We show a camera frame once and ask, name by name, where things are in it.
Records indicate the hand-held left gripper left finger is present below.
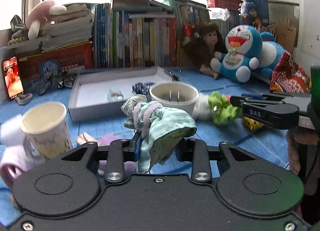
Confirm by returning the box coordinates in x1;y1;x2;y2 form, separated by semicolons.
61;131;143;183

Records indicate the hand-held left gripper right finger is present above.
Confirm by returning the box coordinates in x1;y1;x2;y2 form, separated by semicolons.
175;138;258;183

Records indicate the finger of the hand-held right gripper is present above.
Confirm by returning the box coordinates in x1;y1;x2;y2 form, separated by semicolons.
229;92;312;108
241;103;311;130

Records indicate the green scrunchie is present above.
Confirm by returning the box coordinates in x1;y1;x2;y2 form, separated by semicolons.
207;91;244;125

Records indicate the purple fuzzy scrunchie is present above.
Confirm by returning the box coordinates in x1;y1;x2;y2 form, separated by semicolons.
132;102;163;132

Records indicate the white cardboard box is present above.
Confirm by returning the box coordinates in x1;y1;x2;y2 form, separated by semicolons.
68;66;173;122

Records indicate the pink soft cloth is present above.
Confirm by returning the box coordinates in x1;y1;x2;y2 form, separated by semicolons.
75;131;118;147

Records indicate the person's right hand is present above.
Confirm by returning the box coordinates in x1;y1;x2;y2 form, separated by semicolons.
286;129;303;176

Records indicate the yellow checked item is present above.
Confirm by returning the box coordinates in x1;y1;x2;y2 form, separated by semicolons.
242;117;266;132

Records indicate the blue table cloth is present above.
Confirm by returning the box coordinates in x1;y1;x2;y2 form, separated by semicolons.
0;67;300;221

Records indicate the red snack bag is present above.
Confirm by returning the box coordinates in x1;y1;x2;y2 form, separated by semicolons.
269;51;312;94

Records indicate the blue cat plush toy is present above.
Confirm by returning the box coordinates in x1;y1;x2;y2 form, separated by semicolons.
210;24;292;83

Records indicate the small clear packet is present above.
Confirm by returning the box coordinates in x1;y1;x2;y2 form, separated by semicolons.
107;88;125;102

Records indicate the white paper bowl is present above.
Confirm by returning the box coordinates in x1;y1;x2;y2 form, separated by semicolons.
149;81;200;116

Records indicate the brown-haired doll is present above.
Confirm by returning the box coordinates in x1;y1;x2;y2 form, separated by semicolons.
184;23;227;79

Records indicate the cream paper cup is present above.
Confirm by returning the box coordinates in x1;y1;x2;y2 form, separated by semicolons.
20;102;73;162

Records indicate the dark blue patterned cloth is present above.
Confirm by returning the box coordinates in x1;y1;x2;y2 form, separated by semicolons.
131;82;157;94

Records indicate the brown cardboard box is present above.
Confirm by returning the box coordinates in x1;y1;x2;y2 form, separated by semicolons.
274;17;298;53

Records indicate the clear plastic bag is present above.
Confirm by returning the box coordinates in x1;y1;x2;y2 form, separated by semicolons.
209;7;230;21

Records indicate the red can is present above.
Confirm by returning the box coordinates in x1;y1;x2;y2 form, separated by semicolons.
182;23;196;44

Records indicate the blue printed box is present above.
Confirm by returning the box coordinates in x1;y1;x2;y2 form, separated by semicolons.
240;0;270;26

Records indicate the metal bicycle model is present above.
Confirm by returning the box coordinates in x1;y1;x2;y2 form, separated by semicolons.
37;71;79;95

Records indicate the red plastic basket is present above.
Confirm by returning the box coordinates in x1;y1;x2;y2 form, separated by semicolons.
205;0;243;9

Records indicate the red printed box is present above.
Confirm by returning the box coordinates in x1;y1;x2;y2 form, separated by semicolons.
19;43;94;81

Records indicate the row of upright books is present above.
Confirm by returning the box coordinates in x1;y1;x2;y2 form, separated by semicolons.
93;0;244;69

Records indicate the smartphone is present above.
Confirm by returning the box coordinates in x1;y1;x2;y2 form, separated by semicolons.
2;56;25;100

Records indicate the stack of flat books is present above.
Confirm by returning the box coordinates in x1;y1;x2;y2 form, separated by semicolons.
41;3;95;52

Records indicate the pink plush toy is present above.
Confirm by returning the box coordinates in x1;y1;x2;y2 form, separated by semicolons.
25;0;67;40

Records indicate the grey coiled cord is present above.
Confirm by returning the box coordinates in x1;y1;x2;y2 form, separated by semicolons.
15;93;33;105

